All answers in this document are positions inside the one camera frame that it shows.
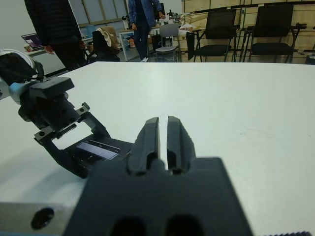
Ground black box lid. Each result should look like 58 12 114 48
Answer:
61 134 135 179

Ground white plastic bag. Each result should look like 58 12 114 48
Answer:
177 23 197 34

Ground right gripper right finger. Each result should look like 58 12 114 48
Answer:
166 115 197 175

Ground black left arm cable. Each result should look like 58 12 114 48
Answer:
29 60 45 83

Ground person in black jacket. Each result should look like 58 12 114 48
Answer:
24 0 86 72

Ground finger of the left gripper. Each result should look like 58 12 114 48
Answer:
39 134 89 179
80 113 113 141

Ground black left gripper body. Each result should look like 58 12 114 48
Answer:
18 92 91 144

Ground black office chair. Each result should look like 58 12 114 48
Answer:
85 29 122 65

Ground grey office chair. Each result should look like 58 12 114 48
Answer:
155 23 183 62

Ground black metal chair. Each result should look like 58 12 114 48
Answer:
242 3 308 64
186 9 239 63

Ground person in blue jacket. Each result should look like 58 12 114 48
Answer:
127 0 165 62

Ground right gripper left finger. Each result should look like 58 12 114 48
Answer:
126 116 161 176

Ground beige coat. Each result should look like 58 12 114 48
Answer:
95 26 121 49

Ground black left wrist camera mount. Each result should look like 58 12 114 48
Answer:
29 76 75 99

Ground laptop with purple screen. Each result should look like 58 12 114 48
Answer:
21 33 47 52

